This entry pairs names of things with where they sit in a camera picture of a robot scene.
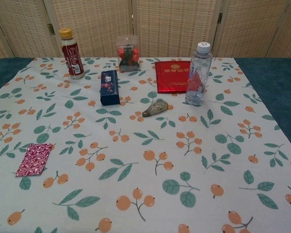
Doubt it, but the floral orange berry tablecloth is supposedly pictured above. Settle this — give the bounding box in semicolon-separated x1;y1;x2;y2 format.
0;57;291;233

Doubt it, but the clear plastic display box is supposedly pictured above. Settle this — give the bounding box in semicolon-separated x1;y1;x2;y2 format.
115;35;141;73

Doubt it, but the red black toy figure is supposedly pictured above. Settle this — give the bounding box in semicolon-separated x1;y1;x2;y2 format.
118;45;139;71

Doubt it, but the clear plastic water bottle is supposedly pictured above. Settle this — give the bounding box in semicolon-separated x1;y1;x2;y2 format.
185;41;213;105

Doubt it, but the red patterned envelope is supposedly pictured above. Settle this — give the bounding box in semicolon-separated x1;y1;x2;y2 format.
15;143;55;178

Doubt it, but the red label drink bottle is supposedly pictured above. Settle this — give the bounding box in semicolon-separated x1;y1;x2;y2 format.
59;28;86;80

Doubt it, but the navy blue floral box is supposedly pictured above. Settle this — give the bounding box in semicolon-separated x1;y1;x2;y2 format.
99;69;120;106

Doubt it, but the teal fabric table cover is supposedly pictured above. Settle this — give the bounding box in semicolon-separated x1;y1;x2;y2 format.
0;57;291;156

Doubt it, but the red honour certificate booklet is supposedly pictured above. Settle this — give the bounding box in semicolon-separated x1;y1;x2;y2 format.
154;60;192;94

